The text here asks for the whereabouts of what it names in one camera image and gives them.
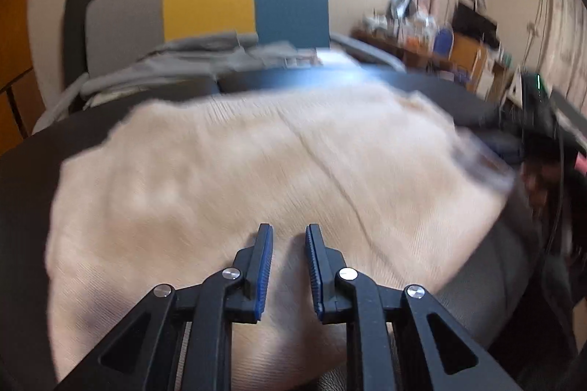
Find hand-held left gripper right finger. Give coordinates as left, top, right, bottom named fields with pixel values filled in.
left=305, top=223, right=524, bottom=391

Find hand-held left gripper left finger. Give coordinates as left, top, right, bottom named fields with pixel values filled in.
left=55, top=223, right=274, bottom=391

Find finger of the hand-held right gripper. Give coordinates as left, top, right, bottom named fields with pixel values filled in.
left=484, top=129, right=527, bottom=166

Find cream knit sweater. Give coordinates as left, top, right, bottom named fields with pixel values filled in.
left=43, top=90, right=519, bottom=383

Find grey clothes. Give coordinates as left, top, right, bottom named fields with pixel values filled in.
left=80, top=30, right=322, bottom=100

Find person's right hand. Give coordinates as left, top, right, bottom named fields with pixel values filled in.
left=523, top=162, right=553, bottom=213

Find wooden box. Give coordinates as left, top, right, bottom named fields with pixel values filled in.
left=452, top=35, right=491, bottom=85

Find black monitor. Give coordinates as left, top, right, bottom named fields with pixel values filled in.
left=452, top=1, right=499, bottom=48

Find small blue chair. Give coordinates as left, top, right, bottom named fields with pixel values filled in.
left=431, top=26, right=455, bottom=58

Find wooden sideboard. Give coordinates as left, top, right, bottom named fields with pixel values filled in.
left=352, top=26, right=459, bottom=75

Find clutter of small items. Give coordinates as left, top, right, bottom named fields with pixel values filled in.
left=362, top=8, right=438, bottom=47

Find grey yellow blue chair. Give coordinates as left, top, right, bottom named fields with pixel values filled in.
left=62, top=0, right=409, bottom=116

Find orange wooden cabinet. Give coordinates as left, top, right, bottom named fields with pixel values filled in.
left=0, top=0, right=47, bottom=155

